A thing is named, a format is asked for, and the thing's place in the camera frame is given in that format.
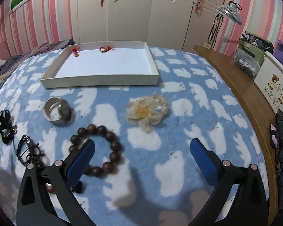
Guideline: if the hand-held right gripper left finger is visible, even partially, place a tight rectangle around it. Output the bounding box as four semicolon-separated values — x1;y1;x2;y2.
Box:
16;138;99;226

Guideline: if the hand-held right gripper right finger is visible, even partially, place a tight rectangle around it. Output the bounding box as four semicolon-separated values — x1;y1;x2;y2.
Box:
190;138;269;226

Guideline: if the brown wooden bead bracelet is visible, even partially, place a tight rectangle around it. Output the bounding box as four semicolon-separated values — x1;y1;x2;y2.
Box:
69;124;122;176

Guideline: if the red bead cord pendant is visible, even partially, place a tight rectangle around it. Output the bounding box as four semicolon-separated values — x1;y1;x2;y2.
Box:
46;183;83;195

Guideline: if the black cord necklace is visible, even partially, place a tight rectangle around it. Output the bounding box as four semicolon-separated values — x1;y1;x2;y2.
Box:
15;134;46;167

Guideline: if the cream flower hair clip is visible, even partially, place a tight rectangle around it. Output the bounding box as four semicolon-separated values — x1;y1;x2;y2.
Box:
125;93;170;133

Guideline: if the black hair claw clip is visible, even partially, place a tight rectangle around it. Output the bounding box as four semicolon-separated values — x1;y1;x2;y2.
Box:
0;109;17;144

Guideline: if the white shallow tray box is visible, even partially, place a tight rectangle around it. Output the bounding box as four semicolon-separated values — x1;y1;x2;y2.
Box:
41;41;160;89

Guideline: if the blue bear print blanket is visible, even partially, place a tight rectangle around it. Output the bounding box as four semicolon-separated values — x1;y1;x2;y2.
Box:
0;46;269;226

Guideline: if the white bear print board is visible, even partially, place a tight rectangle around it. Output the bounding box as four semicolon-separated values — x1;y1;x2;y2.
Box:
253;52;283;113

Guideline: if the green storage bag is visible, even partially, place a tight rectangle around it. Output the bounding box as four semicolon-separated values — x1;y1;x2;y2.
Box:
233;32;274;80

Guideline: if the striped purple knit blanket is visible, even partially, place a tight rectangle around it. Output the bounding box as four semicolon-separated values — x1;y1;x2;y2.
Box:
0;37;73;83

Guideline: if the clamp desk lamp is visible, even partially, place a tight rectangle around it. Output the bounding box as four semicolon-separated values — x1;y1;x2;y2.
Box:
209;0;243;45

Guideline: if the cream ornate wardrobe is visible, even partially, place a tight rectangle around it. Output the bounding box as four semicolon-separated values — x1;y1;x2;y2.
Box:
69;0;227;51

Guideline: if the wooden bed frame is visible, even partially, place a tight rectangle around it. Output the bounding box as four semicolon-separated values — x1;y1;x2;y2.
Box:
194;45;281;226

